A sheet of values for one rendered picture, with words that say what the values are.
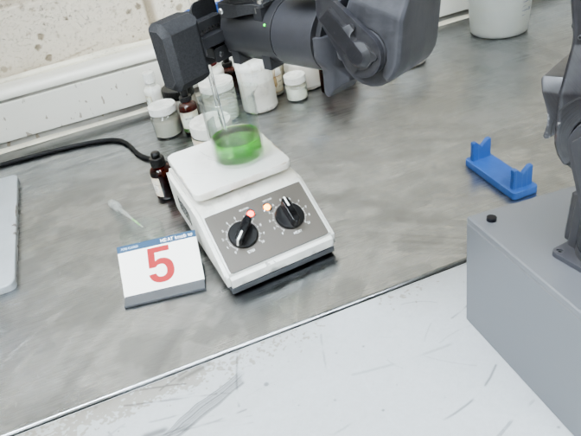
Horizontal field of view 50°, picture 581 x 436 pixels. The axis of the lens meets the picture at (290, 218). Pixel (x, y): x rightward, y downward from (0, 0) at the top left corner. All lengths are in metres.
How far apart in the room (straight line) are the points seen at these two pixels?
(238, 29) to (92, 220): 0.40
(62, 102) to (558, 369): 0.89
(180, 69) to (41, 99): 0.60
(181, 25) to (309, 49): 0.11
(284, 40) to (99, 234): 0.41
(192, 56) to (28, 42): 0.62
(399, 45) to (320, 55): 0.08
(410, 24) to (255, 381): 0.33
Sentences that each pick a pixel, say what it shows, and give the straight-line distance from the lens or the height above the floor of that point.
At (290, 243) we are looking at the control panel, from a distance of 0.66.
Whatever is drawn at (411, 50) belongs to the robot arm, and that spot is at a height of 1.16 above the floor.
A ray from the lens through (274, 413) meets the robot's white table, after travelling 0.55.
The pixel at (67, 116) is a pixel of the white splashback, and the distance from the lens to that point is 1.14.
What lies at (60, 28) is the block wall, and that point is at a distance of 1.15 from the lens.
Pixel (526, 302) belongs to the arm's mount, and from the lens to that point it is 0.50.
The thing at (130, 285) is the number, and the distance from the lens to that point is 0.71.
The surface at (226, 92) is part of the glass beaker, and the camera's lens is 0.73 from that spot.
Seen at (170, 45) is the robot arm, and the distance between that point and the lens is 0.55.
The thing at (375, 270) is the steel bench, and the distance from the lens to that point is 0.67.
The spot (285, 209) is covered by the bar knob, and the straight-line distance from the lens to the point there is 0.67.
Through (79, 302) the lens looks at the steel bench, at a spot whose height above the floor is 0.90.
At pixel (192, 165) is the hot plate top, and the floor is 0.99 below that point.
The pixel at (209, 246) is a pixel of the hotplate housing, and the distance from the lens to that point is 0.67.
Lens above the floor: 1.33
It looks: 34 degrees down
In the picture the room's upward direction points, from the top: 11 degrees counter-clockwise
